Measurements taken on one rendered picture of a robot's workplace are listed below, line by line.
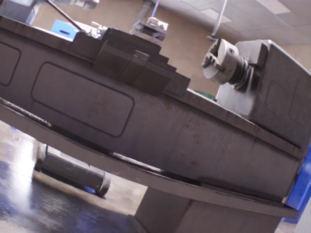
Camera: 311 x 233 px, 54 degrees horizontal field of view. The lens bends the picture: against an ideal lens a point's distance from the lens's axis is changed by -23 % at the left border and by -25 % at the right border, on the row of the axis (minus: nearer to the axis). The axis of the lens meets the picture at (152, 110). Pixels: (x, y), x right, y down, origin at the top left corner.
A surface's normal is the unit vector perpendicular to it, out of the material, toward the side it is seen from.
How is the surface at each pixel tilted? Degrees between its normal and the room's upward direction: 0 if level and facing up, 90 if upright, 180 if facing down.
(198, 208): 90
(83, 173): 90
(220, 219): 90
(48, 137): 90
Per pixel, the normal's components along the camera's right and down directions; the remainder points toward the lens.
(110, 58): -0.11, 0.77
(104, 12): 0.29, 0.09
